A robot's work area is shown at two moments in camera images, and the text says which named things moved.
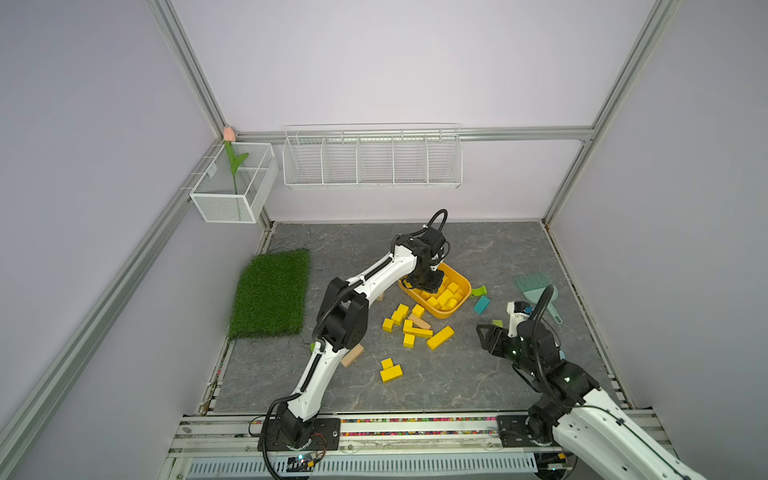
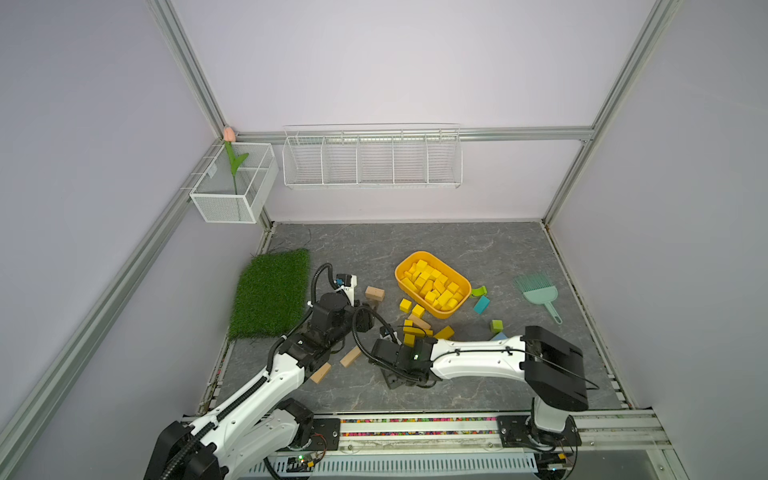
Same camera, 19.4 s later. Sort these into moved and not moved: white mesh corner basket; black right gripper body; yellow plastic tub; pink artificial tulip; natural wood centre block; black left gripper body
Moved: black right gripper body; black left gripper body
Not moved: yellow plastic tub; pink artificial tulip; natural wood centre block; white mesh corner basket
